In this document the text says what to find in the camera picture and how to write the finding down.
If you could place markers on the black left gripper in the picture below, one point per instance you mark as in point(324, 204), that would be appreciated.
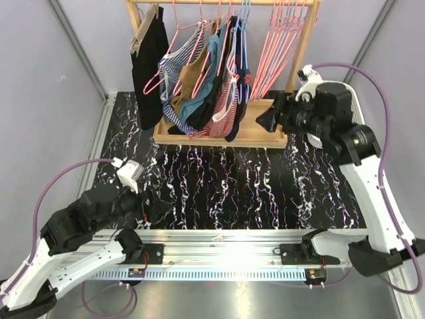
point(157, 207)

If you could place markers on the light blue wire hanger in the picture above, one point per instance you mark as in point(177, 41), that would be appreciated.
point(241, 50)

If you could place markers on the red white striped tank top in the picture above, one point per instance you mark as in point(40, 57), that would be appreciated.
point(225, 100)

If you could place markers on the pink hanger striped top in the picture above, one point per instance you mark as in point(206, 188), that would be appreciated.
point(187, 50)

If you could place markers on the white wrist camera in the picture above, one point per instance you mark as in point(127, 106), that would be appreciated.
point(309, 79)
point(128, 173)

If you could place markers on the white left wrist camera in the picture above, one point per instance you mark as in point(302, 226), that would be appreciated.
point(128, 173)

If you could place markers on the pink hanger brown top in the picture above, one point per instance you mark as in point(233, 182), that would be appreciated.
point(191, 70)

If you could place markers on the white perforated plastic basket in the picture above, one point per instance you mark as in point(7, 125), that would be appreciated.
point(358, 117)

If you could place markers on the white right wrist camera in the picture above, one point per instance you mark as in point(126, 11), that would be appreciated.
point(309, 79)

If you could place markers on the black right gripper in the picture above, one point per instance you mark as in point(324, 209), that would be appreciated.
point(284, 103)

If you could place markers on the maroon tank top grey trim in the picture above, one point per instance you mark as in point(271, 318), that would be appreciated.
point(248, 79)

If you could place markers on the navy tank top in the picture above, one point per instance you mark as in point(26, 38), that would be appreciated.
point(241, 106)

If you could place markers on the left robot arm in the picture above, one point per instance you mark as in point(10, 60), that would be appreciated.
point(40, 282)

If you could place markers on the teal tank top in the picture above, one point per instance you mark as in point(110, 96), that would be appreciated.
point(202, 83)

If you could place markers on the wooden clothes rack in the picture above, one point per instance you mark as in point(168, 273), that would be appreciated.
point(251, 134)

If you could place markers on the aluminium mounting rail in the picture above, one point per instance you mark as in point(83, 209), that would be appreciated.
point(217, 255)

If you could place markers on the black skirt on rack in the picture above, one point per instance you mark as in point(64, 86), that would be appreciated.
point(144, 66)

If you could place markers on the wooden clip hanger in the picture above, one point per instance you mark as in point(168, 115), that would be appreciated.
point(141, 24)

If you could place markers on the bundle of empty pink hangers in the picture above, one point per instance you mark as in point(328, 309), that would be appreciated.
point(285, 26)

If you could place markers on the brown tank top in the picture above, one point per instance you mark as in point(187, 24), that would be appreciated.
point(189, 79)

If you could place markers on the black marble pattern mat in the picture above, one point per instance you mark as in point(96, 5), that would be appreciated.
point(298, 187)

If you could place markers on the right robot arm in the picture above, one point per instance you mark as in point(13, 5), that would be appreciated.
point(326, 113)

